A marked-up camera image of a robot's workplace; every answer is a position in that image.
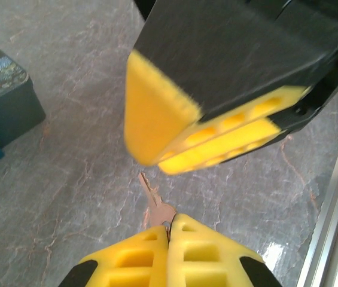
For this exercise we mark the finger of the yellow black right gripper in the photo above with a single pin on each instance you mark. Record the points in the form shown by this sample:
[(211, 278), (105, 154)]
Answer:
[(216, 146), (216, 59)]

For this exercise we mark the aluminium table edge rail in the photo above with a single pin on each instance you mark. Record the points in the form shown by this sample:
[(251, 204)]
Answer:
[(333, 209)]

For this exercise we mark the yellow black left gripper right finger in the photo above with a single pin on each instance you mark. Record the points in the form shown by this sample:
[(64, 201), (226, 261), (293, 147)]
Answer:
[(204, 257)]

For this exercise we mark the small silver key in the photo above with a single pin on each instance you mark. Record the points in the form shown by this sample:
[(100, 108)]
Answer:
[(160, 210)]

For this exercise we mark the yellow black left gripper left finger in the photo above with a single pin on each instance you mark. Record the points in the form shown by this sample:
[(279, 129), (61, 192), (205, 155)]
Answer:
[(132, 260)]

